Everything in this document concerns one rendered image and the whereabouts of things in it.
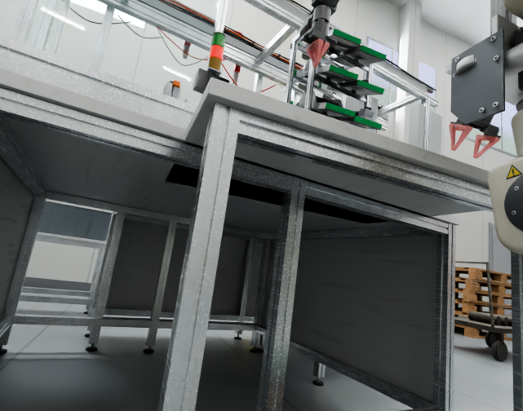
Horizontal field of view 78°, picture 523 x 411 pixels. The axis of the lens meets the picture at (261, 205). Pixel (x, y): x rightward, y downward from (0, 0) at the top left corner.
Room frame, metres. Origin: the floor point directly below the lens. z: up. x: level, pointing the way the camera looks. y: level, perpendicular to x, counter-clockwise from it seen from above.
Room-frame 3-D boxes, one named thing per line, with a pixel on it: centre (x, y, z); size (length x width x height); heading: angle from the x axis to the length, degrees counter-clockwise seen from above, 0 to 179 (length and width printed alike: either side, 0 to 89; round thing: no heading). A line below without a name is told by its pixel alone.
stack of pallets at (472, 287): (5.47, -3.71, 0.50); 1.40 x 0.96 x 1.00; 111
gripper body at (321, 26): (0.93, -0.12, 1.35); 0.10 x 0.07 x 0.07; 118
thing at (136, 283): (2.60, -0.03, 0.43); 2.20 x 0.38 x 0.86; 118
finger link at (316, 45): (0.94, -0.13, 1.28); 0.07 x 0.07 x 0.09; 28
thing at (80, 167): (1.47, 0.23, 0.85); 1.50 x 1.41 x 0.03; 118
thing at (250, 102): (0.96, -0.19, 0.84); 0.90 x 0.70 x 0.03; 111
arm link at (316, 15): (0.94, -0.11, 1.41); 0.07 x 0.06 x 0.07; 24
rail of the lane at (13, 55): (0.82, 0.19, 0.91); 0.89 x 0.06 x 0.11; 118
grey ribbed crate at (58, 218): (2.60, 1.53, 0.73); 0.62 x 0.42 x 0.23; 118
